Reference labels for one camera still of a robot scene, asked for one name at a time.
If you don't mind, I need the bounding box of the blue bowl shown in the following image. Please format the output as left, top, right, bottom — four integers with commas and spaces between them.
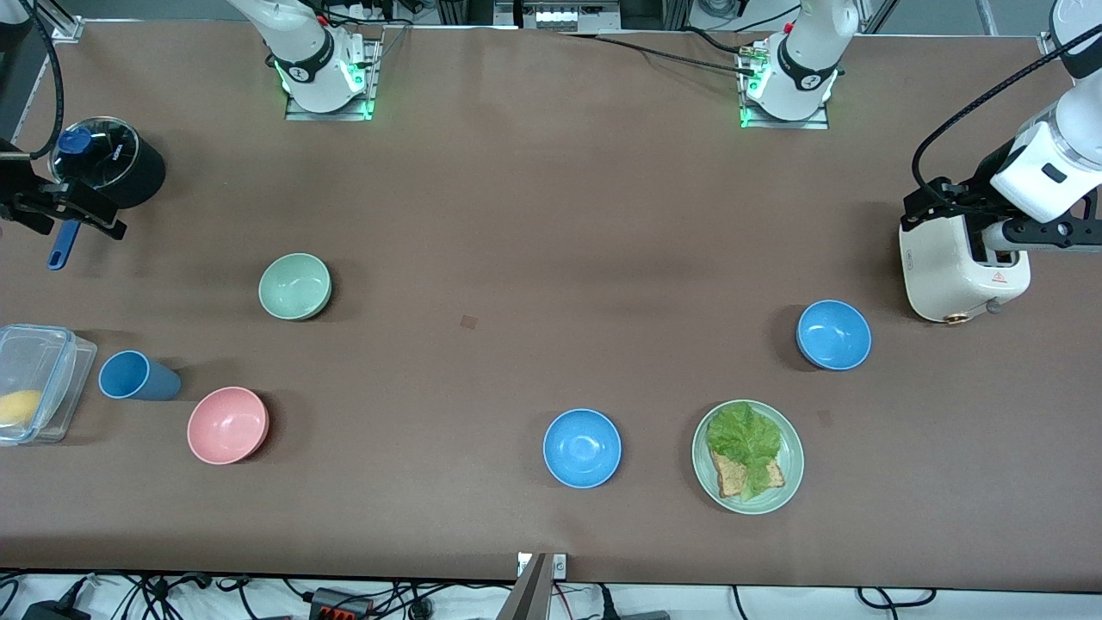
796, 300, 872, 371
542, 408, 622, 489

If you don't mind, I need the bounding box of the pale green bowl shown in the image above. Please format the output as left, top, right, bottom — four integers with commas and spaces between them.
258, 252, 332, 321

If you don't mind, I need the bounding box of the pink bowl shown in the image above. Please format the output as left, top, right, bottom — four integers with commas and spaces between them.
187, 387, 270, 466

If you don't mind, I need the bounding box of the white toaster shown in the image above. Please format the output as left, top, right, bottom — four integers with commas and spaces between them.
899, 214, 1031, 326

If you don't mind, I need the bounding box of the clear plastic container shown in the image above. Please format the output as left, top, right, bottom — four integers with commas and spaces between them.
0, 324, 98, 446

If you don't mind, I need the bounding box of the blue plastic cup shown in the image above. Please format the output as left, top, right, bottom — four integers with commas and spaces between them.
98, 350, 183, 402

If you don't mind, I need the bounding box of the yellow food piece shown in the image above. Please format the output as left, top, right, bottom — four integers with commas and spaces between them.
0, 390, 44, 427

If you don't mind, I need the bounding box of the green lettuce leaf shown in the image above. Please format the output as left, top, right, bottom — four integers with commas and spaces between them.
706, 401, 783, 503

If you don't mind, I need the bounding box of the pale green plate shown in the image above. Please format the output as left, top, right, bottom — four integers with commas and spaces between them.
692, 400, 805, 516

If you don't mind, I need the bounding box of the brown bread slice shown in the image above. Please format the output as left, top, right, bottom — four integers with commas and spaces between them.
709, 448, 786, 499

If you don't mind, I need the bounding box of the white power strip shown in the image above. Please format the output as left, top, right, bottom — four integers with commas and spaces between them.
517, 0, 605, 32

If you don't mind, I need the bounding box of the black orange power adapter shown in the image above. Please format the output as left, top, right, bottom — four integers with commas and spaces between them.
308, 588, 373, 620

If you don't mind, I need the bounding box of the black pot blue handle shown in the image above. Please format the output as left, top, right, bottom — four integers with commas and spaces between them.
47, 116, 166, 270

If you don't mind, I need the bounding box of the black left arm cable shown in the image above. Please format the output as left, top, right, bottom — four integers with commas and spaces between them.
913, 30, 1102, 199

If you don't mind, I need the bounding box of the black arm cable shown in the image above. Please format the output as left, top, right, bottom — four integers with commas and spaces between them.
22, 0, 66, 162
913, 30, 1102, 199

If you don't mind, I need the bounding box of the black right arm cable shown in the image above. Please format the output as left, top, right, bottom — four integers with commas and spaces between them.
22, 0, 66, 162

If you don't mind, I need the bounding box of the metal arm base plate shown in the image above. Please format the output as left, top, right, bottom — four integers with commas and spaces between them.
739, 39, 832, 130
284, 39, 378, 121

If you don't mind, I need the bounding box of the black table cable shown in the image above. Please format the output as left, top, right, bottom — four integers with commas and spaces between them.
560, 30, 758, 74

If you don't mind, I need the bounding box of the black looped floor cable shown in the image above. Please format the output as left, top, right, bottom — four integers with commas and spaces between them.
857, 588, 938, 610

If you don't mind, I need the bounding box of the grey camera stand pole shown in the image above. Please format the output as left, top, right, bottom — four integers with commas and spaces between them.
498, 554, 552, 620

